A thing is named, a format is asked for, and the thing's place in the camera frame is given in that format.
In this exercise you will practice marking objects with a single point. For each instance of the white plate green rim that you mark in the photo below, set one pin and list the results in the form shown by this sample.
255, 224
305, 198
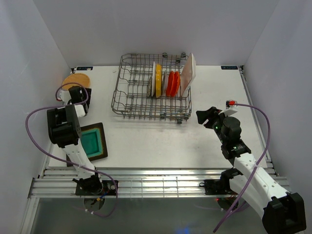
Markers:
153, 88

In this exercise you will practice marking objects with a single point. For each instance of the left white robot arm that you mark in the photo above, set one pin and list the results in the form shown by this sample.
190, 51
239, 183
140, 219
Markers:
64, 130

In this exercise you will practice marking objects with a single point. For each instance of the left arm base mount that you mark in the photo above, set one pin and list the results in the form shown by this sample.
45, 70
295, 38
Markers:
87, 187

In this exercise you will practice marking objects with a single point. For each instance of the yellow dotted scalloped plate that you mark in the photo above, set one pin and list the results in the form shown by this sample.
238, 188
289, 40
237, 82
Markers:
158, 80

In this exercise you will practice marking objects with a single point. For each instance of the woven bamboo round plate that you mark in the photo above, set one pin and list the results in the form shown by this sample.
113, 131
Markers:
80, 78

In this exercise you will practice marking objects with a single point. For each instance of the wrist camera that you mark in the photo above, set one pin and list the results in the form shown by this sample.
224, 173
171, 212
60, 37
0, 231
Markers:
230, 109
63, 96

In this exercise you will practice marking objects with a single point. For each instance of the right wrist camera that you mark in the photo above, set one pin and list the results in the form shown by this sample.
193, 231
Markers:
230, 109

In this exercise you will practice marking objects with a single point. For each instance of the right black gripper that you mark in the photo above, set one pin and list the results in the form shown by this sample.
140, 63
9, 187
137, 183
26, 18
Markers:
203, 115

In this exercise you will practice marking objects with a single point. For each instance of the speckled beige small plate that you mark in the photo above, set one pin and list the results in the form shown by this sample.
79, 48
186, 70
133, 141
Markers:
149, 86

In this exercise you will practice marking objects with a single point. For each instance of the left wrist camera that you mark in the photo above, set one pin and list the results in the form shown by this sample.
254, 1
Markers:
63, 96

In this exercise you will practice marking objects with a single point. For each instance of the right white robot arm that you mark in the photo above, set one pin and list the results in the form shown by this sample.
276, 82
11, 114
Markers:
281, 212

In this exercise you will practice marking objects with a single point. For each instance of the light blue scalloped plate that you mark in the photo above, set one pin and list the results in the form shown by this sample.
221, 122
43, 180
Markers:
164, 84

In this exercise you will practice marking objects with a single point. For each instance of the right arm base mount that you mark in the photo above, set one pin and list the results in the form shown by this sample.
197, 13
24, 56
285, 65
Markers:
215, 187

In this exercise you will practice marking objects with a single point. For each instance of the teal square brown-rimmed plate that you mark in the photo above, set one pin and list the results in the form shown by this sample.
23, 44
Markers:
93, 141

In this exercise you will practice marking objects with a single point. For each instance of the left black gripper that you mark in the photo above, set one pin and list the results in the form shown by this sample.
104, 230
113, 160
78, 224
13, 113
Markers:
88, 91

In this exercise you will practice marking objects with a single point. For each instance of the grey wire dish rack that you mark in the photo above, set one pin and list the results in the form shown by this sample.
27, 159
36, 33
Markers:
130, 95

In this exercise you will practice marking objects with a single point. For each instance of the orange round plate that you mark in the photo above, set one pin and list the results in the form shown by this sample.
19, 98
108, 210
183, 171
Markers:
177, 82
171, 84

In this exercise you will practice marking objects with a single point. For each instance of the white rectangular plate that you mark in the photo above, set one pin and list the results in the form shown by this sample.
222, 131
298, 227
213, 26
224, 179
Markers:
188, 74

